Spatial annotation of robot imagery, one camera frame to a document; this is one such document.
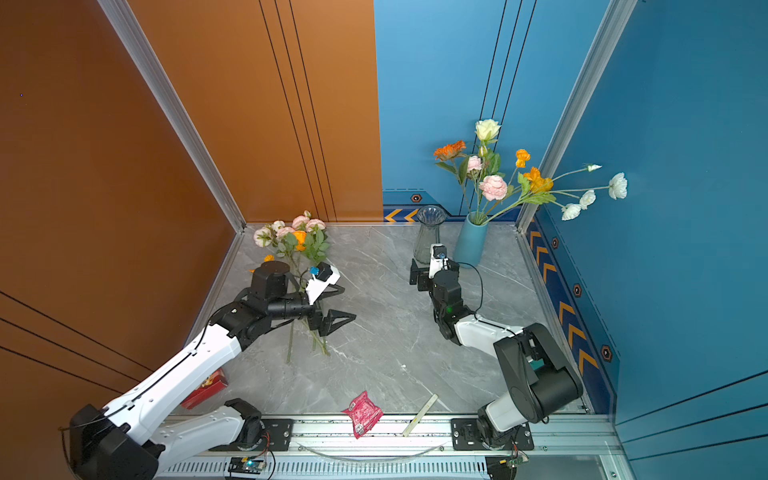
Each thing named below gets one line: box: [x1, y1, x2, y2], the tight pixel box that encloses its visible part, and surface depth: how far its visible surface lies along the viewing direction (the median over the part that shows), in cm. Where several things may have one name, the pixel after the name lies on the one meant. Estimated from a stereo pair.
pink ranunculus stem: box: [467, 155, 507, 215], surface depth 87 cm
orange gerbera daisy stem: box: [434, 140, 471, 212], surface depth 86 cm
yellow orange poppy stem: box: [484, 149, 556, 224], surface depth 81 cm
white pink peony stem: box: [485, 164, 628, 225], surface depth 73 cm
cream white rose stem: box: [475, 119, 501, 217], surface depth 88 cm
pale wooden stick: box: [403, 393, 439, 438], surface depth 78 cm
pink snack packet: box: [342, 391, 384, 439], surface depth 77 cm
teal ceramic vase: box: [455, 211, 489, 269], surface depth 96 cm
